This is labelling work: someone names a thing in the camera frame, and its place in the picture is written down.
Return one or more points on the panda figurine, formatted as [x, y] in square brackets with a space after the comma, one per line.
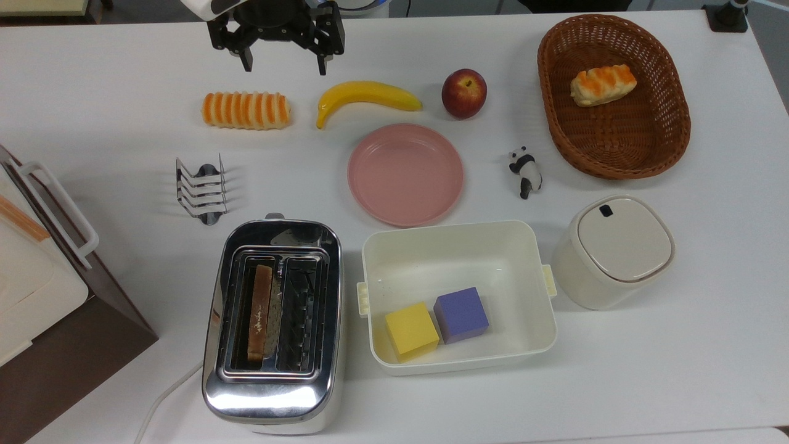
[527, 172]

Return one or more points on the purple cube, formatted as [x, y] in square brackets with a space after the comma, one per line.
[461, 313]

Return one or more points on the yellow banana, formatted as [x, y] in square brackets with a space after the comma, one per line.
[367, 94]

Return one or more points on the orange glazed bread bun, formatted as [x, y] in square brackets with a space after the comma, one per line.
[602, 85]

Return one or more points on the brown wicker basket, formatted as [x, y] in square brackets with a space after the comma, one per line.
[653, 148]

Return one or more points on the metal toast rack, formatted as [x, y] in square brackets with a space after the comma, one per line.
[202, 188]

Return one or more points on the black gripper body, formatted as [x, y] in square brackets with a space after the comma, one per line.
[269, 18]

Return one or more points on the toast slice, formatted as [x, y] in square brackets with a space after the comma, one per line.
[260, 320]

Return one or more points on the black camera stand base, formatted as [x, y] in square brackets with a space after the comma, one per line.
[727, 15]

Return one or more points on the white lidded bin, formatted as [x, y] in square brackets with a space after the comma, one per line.
[616, 250]

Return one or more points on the white plastic container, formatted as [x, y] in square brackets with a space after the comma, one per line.
[493, 265]

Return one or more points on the yellow cube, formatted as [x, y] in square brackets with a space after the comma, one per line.
[411, 330]

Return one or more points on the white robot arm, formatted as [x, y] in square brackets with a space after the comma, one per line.
[206, 6]

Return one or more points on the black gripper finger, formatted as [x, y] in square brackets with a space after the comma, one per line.
[328, 34]
[229, 38]

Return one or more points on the silver toaster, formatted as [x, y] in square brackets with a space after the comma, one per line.
[271, 394]

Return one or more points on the orange striped bread roll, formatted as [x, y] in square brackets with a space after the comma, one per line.
[246, 110]

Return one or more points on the pink plate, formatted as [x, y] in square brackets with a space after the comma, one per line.
[405, 174]

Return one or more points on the red apple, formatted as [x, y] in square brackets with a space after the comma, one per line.
[463, 94]

